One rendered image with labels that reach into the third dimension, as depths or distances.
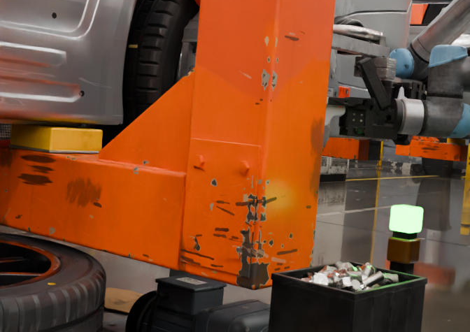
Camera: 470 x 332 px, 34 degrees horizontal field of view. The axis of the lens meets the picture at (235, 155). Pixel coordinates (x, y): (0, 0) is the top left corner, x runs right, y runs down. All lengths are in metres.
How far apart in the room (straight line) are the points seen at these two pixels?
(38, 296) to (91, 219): 0.31
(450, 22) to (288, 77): 0.87
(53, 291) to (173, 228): 0.23
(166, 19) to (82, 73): 0.26
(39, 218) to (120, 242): 0.23
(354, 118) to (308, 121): 0.39
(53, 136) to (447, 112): 0.80
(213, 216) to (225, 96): 0.19
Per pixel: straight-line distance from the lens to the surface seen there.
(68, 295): 1.20
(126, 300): 3.20
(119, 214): 1.38
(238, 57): 1.21
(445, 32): 2.01
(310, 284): 1.07
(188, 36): 1.71
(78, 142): 1.58
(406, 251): 1.26
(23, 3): 1.52
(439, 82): 1.68
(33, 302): 1.15
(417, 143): 7.82
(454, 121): 1.68
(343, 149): 5.97
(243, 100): 1.19
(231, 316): 1.50
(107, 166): 1.40
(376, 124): 1.65
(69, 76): 1.55
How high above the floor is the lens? 0.78
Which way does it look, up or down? 3 degrees down
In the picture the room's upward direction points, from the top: 5 degrees clockwise
